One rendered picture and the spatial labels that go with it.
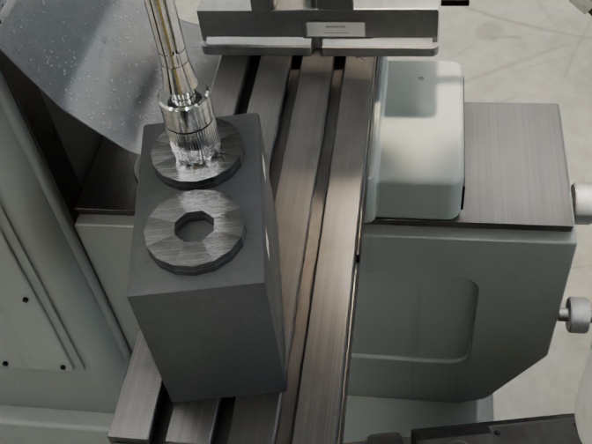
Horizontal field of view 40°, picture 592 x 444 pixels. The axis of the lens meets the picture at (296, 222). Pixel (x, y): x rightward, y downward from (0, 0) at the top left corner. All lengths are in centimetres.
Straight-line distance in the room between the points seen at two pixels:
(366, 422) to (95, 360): 54
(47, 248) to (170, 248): 66
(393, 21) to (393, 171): 21
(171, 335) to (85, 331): 78
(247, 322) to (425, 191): 51
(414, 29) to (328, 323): 48
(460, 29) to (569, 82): 43
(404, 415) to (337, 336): 79
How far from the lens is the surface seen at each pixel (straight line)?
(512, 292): 134
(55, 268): 138
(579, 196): 138
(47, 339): 154
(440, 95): 129
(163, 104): 73
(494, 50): 274
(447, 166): 118
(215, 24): 121
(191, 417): 84
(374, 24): 118
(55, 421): 176
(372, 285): 135
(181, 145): 75
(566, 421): 122
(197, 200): 73
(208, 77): 130
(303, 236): 95
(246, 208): 74
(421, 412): 164
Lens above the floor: 165
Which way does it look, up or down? 49 degrees down
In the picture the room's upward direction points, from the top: 8 degrees counter-clockwise
